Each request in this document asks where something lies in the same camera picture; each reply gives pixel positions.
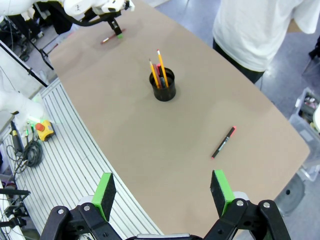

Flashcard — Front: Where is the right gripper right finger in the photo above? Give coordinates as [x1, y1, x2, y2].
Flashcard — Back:
[203, 169, 292, 240]

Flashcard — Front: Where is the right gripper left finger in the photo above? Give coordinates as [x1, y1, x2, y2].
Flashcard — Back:
[41, 172, 118, 240]

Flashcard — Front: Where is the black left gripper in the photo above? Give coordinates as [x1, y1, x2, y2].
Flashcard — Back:
[107, 18, 124, 39]

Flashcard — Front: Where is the black marker with red caps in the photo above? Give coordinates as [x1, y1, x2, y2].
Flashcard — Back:
[211, 126, 238, 161]

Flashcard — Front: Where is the yellow pencil with eraser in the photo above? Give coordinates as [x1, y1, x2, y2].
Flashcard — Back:
[148, 58, 161, 90]
[156, 48, 170, 89]

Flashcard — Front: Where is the black cylindrical pen holder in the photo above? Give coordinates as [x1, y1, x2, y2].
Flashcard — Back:
[149, 67, 177, 102]

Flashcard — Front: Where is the slotted aluminium base platform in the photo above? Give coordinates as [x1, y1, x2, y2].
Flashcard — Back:
[0, 77, 165, 240]

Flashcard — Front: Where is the grey round table foot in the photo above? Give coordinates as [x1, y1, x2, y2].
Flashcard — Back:
[273, 172, 306, 218]

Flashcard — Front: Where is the yellow emergency stop box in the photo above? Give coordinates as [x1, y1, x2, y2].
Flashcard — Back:
[34, 119, 56, 142]

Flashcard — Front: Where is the black clamp stand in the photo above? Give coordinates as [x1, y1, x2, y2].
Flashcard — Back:
[0, 188, 31, 228]

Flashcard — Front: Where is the black stand rod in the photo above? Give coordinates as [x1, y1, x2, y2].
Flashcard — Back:
[0, 39, 49, 88]

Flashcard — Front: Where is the black hand tool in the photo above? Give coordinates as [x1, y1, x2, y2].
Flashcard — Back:
[9, 121, 25, 153]

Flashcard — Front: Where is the clear plastic storage bin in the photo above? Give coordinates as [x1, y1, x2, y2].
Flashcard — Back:
[289, 87, 320, 182]

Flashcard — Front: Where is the person in white shirt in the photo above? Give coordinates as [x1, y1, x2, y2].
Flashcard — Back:
[212, 0, 320, 85]

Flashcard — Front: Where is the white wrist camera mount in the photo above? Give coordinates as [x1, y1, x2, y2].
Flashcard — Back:
[123, 0, 136, 12]

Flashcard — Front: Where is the black cable hose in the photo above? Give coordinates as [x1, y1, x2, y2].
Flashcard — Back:
[58, 9, 111, 28]

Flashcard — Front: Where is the black coiled cable bundle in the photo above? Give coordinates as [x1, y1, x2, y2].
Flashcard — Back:
[6, 139, 45, 176]

